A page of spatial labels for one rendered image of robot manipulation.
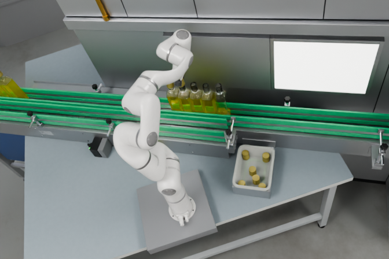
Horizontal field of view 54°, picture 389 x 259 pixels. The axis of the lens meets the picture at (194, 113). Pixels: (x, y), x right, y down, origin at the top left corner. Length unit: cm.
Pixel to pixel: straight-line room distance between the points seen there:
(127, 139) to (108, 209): 69
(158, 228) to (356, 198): 140
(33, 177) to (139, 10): 110
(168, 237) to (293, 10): 109
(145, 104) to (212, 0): 53
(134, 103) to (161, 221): 69
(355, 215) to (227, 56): 141
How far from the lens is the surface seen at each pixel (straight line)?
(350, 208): 268
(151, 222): 183
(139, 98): 131
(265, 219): 261
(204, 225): 177
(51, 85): 244
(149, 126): 130
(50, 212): 212
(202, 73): 186
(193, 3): 161
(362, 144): 189
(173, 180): 154
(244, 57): 173
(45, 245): 207
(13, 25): 435
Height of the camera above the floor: 245
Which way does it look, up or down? 53 degrees down
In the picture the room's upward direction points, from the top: 17 degrees counter-clockwise
